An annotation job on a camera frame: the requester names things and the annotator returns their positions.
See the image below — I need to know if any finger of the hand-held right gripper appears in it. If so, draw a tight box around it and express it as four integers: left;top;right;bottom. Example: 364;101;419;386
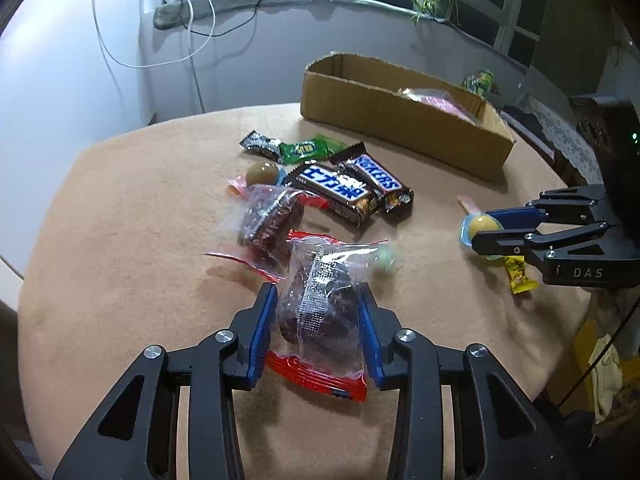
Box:
471;219;619;262
482;184;610;232

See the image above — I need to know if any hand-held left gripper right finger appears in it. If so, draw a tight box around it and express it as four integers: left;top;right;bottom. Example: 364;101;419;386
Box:
356;282;583;480

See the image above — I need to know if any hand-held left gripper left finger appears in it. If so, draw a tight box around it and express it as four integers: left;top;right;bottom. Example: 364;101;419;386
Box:
52;282;278;480

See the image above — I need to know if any yellow jelly ball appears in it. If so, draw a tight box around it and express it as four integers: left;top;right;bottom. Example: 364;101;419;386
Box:
456;195;503;263

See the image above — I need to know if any clear brown cake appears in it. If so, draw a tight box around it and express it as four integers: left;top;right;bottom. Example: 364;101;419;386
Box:
202;185;328;281
265;230;391;403

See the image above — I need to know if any chocolate bar with blue letters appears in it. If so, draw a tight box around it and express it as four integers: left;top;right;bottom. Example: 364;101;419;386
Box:
334;142;415;220

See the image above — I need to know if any cardboard box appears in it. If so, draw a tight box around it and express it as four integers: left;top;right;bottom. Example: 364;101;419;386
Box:
300;52;517;181

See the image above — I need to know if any chocolate bar with blue script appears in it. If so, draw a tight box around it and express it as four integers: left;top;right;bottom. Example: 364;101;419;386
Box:
284;161;381;231

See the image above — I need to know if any brown jelly ball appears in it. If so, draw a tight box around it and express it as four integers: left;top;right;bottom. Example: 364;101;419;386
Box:
227;160;287;196

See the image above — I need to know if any small black candy packet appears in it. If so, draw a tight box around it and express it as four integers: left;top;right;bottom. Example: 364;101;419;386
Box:
239;131;283;162

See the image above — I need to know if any yellow candy packet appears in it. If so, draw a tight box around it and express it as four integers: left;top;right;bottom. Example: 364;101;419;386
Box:
502;255;540;295

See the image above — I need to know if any white lace cloth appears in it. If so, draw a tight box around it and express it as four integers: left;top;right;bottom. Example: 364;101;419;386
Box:
520;92;606;186

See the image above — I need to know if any green jelly ball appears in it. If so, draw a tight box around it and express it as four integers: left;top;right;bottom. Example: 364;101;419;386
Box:
372;245;403;273

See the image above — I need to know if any pink printed snack packet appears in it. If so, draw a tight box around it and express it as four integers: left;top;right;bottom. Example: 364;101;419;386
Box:
398;87;481;123

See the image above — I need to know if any green snack bag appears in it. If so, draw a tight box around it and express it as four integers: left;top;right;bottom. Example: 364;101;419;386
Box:
461;70;496;97

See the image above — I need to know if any yellow bag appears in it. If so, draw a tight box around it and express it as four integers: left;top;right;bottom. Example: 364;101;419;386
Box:
570;290;640;426

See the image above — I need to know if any green candy packet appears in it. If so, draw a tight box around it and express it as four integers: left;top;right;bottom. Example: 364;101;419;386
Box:
277;133;347;166

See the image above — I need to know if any grey draft stopper cloth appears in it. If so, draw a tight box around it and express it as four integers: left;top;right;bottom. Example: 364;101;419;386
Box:
152;0;531;68

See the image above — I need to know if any white window frame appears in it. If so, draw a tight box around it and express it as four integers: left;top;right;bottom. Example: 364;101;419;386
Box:
447;0;566;58

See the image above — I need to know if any black cable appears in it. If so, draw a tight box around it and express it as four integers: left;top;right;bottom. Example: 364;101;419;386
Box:
190;0;273;38

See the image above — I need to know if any looped white cable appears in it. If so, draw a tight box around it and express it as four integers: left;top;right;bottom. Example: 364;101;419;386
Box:
90;0;217;68

